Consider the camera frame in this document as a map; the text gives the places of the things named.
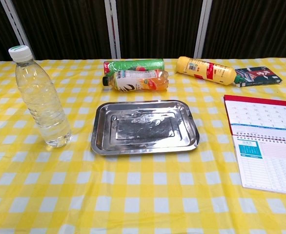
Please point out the yellow white checkered tablecloth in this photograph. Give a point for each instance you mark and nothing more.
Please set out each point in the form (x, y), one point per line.
(133, 185)

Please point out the orange juice bottle black cap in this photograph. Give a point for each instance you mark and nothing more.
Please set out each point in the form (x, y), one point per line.
(138, 83)

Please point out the dark blue printed box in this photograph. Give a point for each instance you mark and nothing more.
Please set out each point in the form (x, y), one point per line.
(257, 75)

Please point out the red spiral desk calendar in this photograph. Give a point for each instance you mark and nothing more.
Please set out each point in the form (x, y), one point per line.
(265, 136)

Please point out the white partition post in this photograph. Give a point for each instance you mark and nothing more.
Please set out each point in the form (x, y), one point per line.
(17, 24)
(202, 26)
(112, 26)

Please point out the green snack canister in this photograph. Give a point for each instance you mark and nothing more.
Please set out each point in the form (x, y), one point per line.
(133, 64)

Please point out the yellow bottle green cap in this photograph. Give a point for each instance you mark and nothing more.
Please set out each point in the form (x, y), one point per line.
(206, 70)

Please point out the transparent water bottle white cap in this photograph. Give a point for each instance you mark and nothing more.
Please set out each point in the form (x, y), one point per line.
(41, 97)

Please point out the rectangular metal tray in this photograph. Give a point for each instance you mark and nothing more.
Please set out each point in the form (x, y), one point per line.
(143, 129)

